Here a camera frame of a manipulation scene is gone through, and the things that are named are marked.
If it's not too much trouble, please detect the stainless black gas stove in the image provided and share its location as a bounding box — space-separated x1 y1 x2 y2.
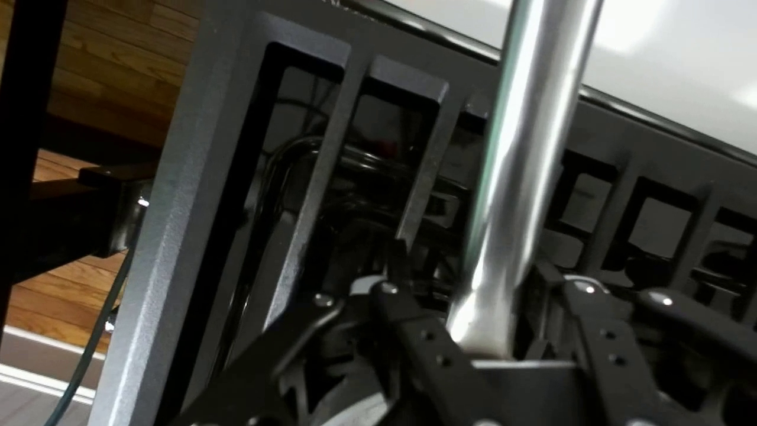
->
84 0 757 426

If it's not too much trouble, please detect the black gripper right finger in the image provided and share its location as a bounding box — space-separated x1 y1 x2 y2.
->
541 271 757 426

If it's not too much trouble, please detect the black stand post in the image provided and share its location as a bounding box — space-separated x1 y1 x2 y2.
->
0 0 70 337

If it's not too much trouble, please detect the thin grey robot cable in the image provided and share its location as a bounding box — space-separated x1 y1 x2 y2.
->
43 247 138 426

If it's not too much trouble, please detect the small lidless steel saucepan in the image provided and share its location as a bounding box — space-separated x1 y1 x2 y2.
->
445 0 607 361

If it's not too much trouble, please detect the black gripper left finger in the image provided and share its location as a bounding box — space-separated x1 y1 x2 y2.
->
177 276 493 426

